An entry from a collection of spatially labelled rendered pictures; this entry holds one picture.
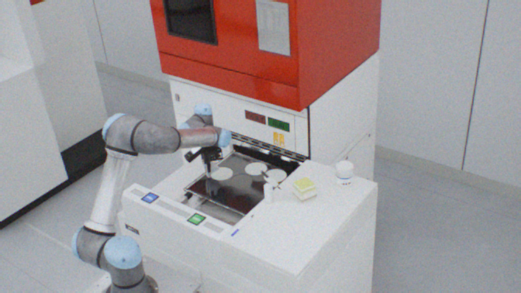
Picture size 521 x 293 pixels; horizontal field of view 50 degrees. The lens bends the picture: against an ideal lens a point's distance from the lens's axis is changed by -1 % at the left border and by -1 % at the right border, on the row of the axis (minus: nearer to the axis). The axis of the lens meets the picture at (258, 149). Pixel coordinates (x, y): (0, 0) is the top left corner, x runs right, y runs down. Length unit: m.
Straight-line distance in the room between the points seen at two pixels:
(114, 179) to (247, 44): 0.81
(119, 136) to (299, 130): 0.85
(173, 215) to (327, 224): 0.62
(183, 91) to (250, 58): 0.57
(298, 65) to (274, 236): 0.68
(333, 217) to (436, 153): 1.95
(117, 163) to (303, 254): 0.73
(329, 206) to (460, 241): 1.52
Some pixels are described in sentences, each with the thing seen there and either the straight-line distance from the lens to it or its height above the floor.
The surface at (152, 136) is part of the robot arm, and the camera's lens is 1.93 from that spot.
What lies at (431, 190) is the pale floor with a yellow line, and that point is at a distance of 4.00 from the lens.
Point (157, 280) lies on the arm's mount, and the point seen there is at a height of 0.89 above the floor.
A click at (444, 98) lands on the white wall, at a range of 3.85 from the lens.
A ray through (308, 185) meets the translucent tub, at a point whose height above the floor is 1.03.
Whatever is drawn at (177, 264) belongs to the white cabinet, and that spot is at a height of 0.70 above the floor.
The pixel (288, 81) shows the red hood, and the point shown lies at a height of 1.36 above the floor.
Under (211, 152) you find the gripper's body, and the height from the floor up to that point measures 1.05.
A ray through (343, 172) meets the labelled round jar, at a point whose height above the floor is 1.05.
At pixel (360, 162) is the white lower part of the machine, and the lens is 3.10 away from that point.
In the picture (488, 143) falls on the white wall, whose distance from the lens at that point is 3.90.
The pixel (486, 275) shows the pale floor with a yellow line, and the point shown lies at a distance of 3.47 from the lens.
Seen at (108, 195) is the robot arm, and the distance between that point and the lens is 2.02.
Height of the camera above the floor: 2.39
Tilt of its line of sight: 33 degrees down
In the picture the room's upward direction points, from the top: 5 degrees counter-clockwise
